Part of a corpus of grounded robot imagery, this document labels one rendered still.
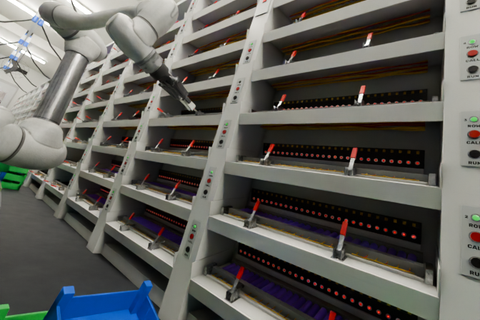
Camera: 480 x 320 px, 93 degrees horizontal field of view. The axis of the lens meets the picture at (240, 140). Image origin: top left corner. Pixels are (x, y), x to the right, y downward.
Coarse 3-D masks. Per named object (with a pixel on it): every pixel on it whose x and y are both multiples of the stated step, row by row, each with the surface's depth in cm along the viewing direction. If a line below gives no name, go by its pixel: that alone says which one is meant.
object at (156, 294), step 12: (72, 216) 155; (84, 216) 165; (84, 228) 138; (108, 252) 114; (120, 252) 111; (132, 252) 117; (120, 264) 104; (132, 264) 100; (144, 264) 104; (132, 276) 96; (144, 276) 92; (156, 276) 95; (156, 288) 86; (156, 300) 84; (192, 312) 74; (204, 312) 77
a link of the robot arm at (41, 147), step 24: (72, 48) 112; (96, 48) 120; (72, 72) 111; (48, 96) 104; (72, 96) 113; (24, 120) 98; (48, 120) 101; (24, 144) 91; (48, 144) 99; (24, 168) 96; (48, 168) 103
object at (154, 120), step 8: (224, 104) 97; (152, 112) 136; (152, 120) 132; (160, 120) 127; (168, 120) 122; (176, 120) 117; (184, 120) 113; (192, 120) 109; (200, 120) 105; (208, 120) 102; (216, 120) 98; (176, 128) 138; (184, 128) 132; (192, 128) 127; (200, 128) 123; (208, 128) 120; (216, 128) 121
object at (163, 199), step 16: (128, 176) 127; (144, 176) 134; (160, 176) 136; (176, 176) 126; (192, 176) 117; (128, 192) 118; (144, 192) 109; (160, 192) 113; (176, 192) 105; (192, 192) 112; (160, 208) 98; (176, 208) 91
